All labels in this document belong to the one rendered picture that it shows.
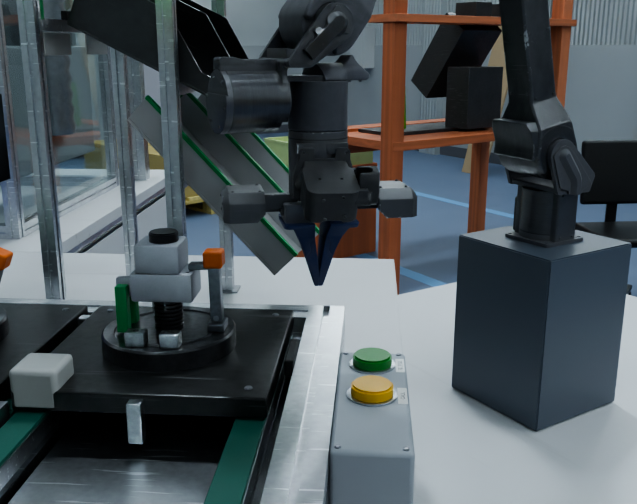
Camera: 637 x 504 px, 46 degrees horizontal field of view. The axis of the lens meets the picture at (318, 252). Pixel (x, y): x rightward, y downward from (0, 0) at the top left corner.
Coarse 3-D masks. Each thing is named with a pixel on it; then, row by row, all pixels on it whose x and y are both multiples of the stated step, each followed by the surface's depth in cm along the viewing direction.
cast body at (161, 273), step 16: (144, 240) 77; (160, 240) 76; (176, 240) 77; (144, 256) 76; (160, 256) 76; (176, 256) 76; (144, 272) 76; (160, 272) 76; (176, 272) 76; (192, 272) 77; (144, 288) 77; (160, 288) 77; (176, 288) 76; (192, 288) 77
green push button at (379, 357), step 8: (360, 352) 78; (368, 352) 78; (376, 352) 78; (384, 352) 78; (360, 360) 76; (368, 360) 76; (376, 360) 76; (384, 360) 76; (360, 368) 76; (368, 368) 76; (376, 368) 76; (384, 368) 76
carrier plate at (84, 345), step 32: (96, 320) 88; (256, 320) 88; (288, 320) 88; (64, 352) 79; (96, 352) 79; (256, 352) 79; (64, 384) 71; (96, 384) 71; (128, 384) 71; (160, 384) 71; (192, 384) 71; (224, 384) 71; (256, 384) 71; (224, 416) 69; (256, 416) 69
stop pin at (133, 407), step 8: (136, 400) 69; (128, 408) 68; (136, 408) 68; (128, 416) 68; (136, 416) 68; (144, 416) 69; (128, 424) 68; (136, 424) 68; (144, 424) 69; (128, 432) 69; (136, 432) 69; (144, 432) 69; (128, 440) 69; (136, 440) 69; (144, 440) 69
